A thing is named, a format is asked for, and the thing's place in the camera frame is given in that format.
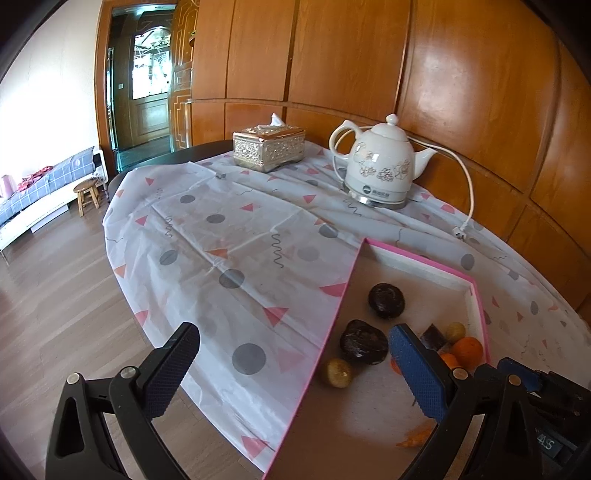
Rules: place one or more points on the orange peel piece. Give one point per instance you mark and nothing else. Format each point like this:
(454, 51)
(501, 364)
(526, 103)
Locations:
(413, 441)

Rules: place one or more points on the wooden door with glass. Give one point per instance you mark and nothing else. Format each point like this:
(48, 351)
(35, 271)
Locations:
(147, 92)

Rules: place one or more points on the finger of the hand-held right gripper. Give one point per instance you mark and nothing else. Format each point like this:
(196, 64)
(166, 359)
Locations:
(484, 371)
(519, 369)

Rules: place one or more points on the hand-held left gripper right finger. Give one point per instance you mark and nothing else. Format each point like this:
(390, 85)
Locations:
(415, 369)

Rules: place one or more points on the gold ornate tissue box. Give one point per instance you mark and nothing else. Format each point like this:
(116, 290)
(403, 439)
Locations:
(268, 147)

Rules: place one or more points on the white tissue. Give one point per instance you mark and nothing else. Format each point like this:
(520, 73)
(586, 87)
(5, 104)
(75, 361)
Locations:
(277, 120)

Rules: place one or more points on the small red-orange fruit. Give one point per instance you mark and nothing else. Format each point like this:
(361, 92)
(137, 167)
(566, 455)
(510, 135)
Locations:
(395, 365)

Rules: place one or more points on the pink cup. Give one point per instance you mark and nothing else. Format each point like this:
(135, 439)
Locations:
(5, 185)

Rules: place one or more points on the small yellow fruit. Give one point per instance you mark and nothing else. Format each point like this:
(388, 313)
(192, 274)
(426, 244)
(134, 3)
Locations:
(455, 331)
(338, 373)

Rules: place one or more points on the patterned white tablecloth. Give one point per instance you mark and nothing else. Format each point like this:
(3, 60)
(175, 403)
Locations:
(231, 230)

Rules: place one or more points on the red cloth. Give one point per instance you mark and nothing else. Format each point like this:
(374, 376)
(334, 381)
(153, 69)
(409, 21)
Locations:
(34, 176)

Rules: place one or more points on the orange tangerine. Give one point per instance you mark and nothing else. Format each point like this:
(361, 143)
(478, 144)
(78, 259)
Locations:
(449, 361)
(468, 353)

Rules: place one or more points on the pink cardboard box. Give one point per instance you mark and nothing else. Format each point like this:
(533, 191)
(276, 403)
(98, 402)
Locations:
(369, 415)

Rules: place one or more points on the small wooden stool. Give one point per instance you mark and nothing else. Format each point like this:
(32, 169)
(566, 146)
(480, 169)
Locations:
(87, 196)

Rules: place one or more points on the blue checked sofa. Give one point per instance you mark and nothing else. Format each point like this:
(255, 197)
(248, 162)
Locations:
(46, 194)

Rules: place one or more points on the dark cut fruit piece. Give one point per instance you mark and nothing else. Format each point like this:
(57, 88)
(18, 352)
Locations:
(433, 338)

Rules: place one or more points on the carved wooden door leaf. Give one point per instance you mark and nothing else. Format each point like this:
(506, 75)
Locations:
(182, 69)

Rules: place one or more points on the white ceramic electric kettle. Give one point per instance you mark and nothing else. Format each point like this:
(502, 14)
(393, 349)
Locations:
(383, 161)

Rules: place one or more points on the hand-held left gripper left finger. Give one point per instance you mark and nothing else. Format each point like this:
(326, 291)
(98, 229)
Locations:
(173, 369)

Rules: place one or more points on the dark round fruit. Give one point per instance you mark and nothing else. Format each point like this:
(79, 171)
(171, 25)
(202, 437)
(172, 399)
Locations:
(364, 344)
(386, 300)

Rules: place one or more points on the silver kettle base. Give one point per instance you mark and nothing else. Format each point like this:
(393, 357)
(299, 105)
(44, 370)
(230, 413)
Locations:
(376, 198)

